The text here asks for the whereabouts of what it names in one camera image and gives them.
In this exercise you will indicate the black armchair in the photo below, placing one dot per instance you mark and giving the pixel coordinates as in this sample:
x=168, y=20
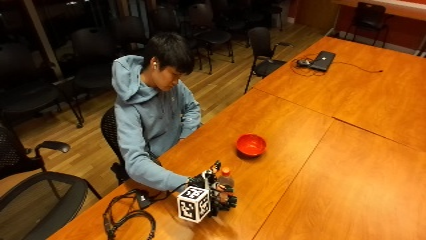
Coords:
x=265, y=56
x=35, y=160
x=48, y=206

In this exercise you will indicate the white marker cube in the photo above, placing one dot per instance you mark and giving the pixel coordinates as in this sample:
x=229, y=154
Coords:
x=193, y=204

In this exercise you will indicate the red bowl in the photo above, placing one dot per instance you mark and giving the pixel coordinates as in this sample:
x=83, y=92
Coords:
x=251, y=145

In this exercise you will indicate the row of black chairs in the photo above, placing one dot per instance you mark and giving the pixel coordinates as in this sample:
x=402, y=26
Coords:
x=111, y=43

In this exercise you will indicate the person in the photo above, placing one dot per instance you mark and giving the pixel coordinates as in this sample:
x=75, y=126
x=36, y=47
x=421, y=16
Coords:
x=151, y=113

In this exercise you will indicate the small black box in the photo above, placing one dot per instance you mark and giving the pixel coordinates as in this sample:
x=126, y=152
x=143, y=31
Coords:
x=143, y=198

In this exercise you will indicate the white earbud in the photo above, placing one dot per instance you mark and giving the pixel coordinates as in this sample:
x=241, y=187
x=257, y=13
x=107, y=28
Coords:
x=155, y=62

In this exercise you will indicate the black mesh office chair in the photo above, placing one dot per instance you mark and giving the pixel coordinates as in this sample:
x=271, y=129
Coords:
x=114, y=140

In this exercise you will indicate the clear bottle with orange cap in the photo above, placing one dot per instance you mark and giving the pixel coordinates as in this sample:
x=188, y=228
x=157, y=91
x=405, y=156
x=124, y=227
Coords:
x=225, y=181

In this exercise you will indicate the black laptop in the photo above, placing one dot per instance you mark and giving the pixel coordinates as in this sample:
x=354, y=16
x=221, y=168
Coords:
x=323, y=60

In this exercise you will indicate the black power adapter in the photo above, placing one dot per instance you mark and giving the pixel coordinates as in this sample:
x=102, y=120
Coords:
x=304, y=62

